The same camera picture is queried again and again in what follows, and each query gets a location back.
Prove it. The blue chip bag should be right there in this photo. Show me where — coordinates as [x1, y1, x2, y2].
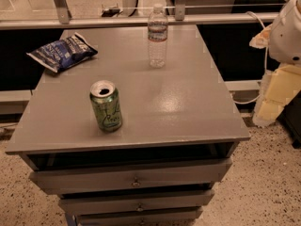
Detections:
[27, 33, 98, 73]

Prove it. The white cable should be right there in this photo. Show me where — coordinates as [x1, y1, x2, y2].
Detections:
[232, 10, 270, 105]

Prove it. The green soda can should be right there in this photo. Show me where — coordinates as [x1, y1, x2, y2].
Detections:
[89, 80, 122, 132]

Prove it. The top grey drawer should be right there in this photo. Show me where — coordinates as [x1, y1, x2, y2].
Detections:
[29, 158, 232, 195]

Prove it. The grey drawer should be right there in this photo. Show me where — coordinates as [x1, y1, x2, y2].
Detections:
[77, 207, 202, 226]
[58, 189, 214, 215]
[29, 158, 232, 195]

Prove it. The grey metal railing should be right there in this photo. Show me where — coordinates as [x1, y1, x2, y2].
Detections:
[0, 0, 288, 30]

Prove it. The grey drawer cabinet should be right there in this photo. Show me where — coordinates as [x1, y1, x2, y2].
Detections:
[5, 24, 252, 226]

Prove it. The clear plastic water bottle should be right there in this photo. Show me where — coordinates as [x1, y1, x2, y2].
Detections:
[148, 4, 168, 68]

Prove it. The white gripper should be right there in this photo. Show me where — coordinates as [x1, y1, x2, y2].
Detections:
[249, 0, 301, 127]

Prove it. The small dark floor object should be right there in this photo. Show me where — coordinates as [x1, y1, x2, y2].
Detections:
[101, 5, 121, 17]

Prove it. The middle grey drawer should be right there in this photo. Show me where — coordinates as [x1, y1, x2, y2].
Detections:
[58, 189, 214, 215]

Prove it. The bottom grey drawer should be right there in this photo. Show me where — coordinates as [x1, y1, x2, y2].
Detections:
[77, 207, 202, 226]

